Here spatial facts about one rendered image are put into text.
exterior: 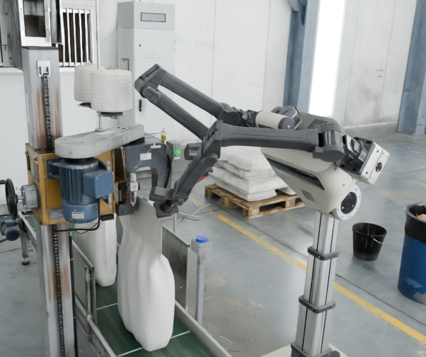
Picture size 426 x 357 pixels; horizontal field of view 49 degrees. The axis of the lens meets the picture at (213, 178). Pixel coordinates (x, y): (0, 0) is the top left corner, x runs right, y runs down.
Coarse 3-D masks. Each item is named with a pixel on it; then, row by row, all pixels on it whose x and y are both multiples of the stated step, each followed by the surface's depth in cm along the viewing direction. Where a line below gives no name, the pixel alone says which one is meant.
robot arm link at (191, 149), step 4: (188, 144) 196; (192, 144) 197; (196, 144) 197; (188, 148) 195; (192, 148) 195; (196, 148) 196; (184, 152) 199; (188, 152) 195; (192, 152) 196; (196, 152) 196; (184, 156) 199; (188, 156) 195; (192, 156) 196
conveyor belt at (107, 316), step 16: (32, 224) 360; (96, 288) 275; (112, 288) 276; (96, 304) 259; (112, 304) 260; (112, 320) 245; (176, 320) 248; (112, 336) 232; (128, 336) 233; (176, 336) 234; (192, 336) 235; (128, 352) 222; (144, 352) 222; (160, 352) 223; (176, 352) 223; (192, 352) 224; (208, 352) 224
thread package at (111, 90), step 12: (96, 72) 179; (108, 72) 178; (120, 72) 180; (96, 84) 180; (108, 84) 179; (120, 84) 180; (96, 96) 181; (108, 96) 180; (120, 96) 182; (132, 96) 189; (96, 108) 183; (108, 108) 181; (120, 108) 183
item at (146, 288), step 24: (120, 216) 248; (144, 216) 220; (144, 240) 224; (120, 264) 232; (144, 264) 214; (168, 264) 215; (120, 288) 234; (144, 288) 213; (168, 288) 215; (120, 312) 244; (144, 312) 215; (168, 312) 218; (144, 336) 219; (168, 336) 223
